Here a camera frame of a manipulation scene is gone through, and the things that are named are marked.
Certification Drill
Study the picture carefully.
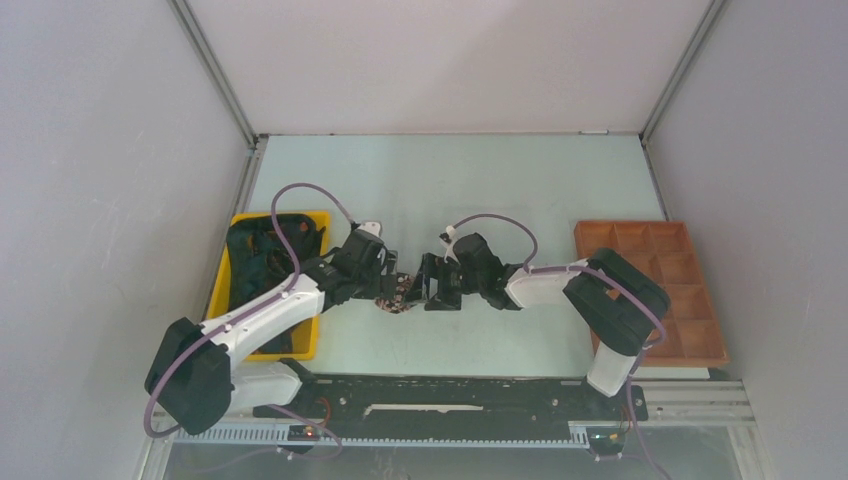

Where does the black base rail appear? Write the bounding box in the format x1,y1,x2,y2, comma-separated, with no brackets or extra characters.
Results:
286,374,648,443

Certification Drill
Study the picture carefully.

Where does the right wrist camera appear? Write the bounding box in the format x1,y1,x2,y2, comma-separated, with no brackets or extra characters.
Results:
453,233,506,277

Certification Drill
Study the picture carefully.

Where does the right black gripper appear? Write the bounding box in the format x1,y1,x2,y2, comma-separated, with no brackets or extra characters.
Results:
401,252,485,311

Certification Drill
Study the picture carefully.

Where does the pile of dark ties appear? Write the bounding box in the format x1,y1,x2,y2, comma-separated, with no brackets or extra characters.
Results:
225,213,329,352

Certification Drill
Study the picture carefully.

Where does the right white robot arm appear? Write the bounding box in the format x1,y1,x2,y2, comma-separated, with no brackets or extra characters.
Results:
404,248,671,418

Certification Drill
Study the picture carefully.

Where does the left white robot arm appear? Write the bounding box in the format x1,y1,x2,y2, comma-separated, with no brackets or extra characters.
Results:
143,221,391,438

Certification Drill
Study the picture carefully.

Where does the white slotted cable duct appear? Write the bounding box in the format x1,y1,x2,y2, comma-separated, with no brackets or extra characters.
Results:
174,423,590,449

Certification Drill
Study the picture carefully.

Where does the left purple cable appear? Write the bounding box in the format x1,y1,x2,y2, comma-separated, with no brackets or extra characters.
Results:
143,182,359,462

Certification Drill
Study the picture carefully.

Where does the pink rose floral tie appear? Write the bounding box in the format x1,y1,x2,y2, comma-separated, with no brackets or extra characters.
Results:
374,273,414,314

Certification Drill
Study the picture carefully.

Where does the aluminium frame rail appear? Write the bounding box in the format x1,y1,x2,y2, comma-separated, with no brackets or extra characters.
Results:
153,378,757,429

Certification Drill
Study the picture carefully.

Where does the brown compartment tray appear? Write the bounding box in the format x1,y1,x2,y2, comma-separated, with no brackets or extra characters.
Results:
574,220,730,368

